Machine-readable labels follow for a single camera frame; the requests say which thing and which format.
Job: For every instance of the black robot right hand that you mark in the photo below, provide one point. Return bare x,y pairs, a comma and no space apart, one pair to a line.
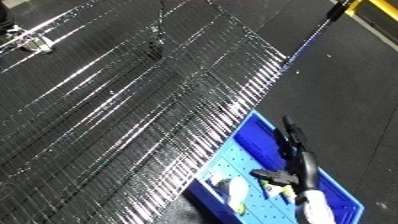
302,160

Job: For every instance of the pale robot right arm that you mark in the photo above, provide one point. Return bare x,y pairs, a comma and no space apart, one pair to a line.
314,208

